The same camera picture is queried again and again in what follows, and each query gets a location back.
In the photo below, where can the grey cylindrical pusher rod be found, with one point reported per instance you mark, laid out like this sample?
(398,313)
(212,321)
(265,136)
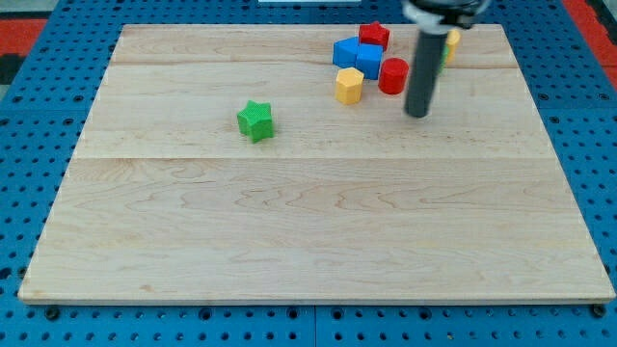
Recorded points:
(423,77)

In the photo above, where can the green cylinder block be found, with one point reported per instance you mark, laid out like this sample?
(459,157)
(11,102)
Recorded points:
(443,59)

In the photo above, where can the red star block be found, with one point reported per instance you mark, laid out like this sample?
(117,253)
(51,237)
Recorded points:
(374,33)

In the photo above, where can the light wooden board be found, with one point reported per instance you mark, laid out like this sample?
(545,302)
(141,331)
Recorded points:
(166,202)

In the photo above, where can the green star block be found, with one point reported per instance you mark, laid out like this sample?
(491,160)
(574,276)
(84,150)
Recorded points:
(255,121)

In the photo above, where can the yellow block behind rod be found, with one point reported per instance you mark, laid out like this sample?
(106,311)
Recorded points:
(452,41)

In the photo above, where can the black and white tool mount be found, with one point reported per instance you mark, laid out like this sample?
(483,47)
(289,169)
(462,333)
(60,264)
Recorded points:
(440,16)

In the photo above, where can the blue pentagon block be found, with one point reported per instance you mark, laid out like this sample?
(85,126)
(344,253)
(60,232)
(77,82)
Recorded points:
(345,52)

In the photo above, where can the blue cube block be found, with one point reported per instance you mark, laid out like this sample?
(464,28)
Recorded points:
(369,60)

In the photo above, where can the yellow hexagon block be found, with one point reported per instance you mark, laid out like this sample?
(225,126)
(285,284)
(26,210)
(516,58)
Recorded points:
(348,85)

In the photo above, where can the red cylinder block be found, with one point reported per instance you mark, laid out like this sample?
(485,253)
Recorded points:
(393,76)

